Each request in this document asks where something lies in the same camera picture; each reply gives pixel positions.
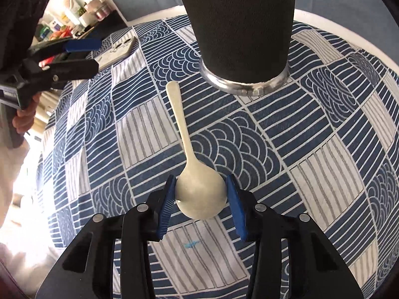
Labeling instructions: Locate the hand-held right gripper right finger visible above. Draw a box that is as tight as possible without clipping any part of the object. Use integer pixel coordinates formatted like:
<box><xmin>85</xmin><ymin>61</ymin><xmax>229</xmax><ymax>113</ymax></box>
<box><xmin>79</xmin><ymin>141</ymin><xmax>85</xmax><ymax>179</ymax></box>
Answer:
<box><xmin>226</xmin><ymin>174</ymin><xmax>365</xmax><ymax>299</ymax></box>

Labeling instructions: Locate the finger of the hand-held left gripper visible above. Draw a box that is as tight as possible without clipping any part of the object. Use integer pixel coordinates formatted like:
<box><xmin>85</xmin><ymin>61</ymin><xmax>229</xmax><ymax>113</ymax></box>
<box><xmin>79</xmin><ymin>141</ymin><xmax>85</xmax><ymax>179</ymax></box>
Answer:
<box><xmin>39</xmin><ymin>59</ymin><xmax>100</xmax><ymax>85</ymax></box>
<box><xmin>29</xmin><ymin>38</ymin><xmax>103</xmax><ymax>60</ymax></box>

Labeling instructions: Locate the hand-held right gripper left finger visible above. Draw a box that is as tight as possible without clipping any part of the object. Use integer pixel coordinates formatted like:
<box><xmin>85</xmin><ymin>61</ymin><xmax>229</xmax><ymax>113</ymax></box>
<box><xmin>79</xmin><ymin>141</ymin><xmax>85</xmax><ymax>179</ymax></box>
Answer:
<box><xmin>35</xmin><ymin>174</ymin><xmax>178</xmax><ymax>299</ymax></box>

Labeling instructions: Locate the cream plastic spoon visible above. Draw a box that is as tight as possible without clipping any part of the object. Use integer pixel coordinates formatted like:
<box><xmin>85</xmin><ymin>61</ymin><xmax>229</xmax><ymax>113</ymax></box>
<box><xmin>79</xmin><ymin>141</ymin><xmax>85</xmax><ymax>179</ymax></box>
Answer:
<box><xmin>166</xmin><ymin>81</ymin><xmax>227</xmax><ymax>220</ymax></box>

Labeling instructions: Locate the black utensil holder cup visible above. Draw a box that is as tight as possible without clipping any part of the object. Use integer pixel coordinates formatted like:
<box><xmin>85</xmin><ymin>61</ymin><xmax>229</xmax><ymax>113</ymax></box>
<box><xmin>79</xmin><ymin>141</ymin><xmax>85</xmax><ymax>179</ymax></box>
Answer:
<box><xmin>172</xmin><ymin>0</ymin><xmax>296</xmax><ymax>96</ymax></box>

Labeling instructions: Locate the person's left hand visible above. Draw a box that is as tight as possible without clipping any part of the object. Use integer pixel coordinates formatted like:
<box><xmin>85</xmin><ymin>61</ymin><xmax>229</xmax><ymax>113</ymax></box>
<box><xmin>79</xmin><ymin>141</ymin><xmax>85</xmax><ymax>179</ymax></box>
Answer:
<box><xmin>12</xmin><ymin>93</ymin><xmax>42</xmax><ymax>135</ymax></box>

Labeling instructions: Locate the row of jars and bottles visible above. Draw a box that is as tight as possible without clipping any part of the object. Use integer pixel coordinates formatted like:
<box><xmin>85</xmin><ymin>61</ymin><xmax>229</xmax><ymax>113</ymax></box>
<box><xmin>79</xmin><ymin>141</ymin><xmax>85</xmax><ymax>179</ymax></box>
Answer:
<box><xmin>62</xmin><ymin>0</ymin><xmax>110</xmax><ymax>29</ymax></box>

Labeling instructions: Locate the black side cabinet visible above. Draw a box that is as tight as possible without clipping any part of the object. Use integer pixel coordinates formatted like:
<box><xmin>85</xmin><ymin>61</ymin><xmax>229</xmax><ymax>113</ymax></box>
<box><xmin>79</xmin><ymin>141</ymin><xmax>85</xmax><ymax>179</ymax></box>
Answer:
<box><xmin>31</xmin><ymin>9</ymin><xmax>128</xmax><ymax>42</ymax></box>

